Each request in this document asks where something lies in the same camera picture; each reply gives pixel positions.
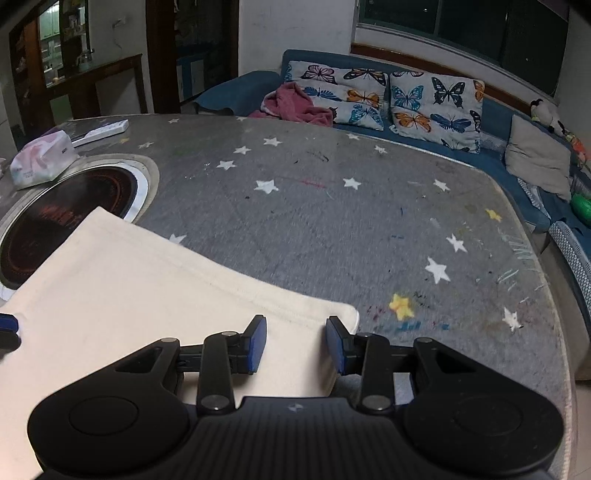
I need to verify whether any cream sweatshirt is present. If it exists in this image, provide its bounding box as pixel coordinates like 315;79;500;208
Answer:
1;209;360;479

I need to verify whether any black round induction cooktop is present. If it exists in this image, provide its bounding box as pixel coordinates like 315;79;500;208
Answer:
1;166;139;290

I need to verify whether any grey star tablecloth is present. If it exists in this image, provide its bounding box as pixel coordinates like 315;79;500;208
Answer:
1;115;572;479

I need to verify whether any white pink tissue pack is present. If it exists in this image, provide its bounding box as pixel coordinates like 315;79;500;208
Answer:
9;130;79;190

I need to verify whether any white remote control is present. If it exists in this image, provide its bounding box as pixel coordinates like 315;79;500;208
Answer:
72;119;129;148

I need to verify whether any blue corner sofa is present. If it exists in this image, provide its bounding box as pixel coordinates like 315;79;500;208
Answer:
194;49;590;317

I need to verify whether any dark wooden sideboard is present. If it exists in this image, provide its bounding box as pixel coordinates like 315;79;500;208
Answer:
42;53;148;119

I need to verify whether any right butterfly pillow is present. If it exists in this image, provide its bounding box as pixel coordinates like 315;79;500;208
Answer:
390;70;486;154

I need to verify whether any butterfly pillow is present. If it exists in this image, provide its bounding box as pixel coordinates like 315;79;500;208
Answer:
390;70;486;154
284;61;388;131

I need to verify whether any left butterfly pillow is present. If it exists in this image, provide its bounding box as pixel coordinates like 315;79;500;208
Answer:
284;61;388;131

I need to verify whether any grey plain cushion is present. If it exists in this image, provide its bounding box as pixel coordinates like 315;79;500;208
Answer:
504;115;571;202

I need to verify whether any green round toy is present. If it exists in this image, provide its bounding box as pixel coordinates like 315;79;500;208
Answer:
570;193;591;217

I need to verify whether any pink crumpled garment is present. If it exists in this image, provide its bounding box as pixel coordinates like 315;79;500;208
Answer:
249;82;334;127

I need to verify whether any black white plush toy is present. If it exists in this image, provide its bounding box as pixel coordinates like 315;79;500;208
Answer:
530;98;564;136

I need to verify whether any dark wooden door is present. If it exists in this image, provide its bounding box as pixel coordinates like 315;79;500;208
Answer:
145;1;239;114

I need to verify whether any dark window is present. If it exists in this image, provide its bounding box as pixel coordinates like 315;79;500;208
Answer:
360;0;569;95

